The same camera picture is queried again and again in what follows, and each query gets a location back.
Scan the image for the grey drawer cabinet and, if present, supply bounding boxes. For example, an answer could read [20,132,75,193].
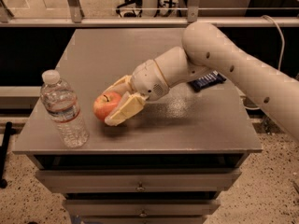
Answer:
[13,28,262,224]

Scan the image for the metal railing frame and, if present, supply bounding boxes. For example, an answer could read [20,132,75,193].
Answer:
[1,0,299,27]

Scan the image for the black office chair base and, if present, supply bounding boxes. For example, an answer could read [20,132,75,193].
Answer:
[116,0,176,18]

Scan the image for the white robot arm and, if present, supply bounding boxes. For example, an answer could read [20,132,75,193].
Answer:
[105,21,299,142]

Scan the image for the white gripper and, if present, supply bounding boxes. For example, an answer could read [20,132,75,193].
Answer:
[104,60,169,126]

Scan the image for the black stand leg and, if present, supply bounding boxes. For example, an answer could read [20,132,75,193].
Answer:
[0,121,13,189]

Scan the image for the top grey drawer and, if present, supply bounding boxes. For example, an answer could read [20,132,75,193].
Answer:
[36,169,241,193]

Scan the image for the red apple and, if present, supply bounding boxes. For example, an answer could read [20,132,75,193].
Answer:
[93,91,121,121]

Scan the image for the grey drawer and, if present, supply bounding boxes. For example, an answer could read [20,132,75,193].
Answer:
[63,200,220,217]
[36,169,241,193]

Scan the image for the blue snack bar wrapper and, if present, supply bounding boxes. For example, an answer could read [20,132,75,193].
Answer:
[189,71,226,92]

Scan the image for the clear plastic water bottle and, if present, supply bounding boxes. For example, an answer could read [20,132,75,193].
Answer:
[40,70,89,147]

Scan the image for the white cable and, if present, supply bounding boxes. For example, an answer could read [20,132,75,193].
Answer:
[242,14,286,111]

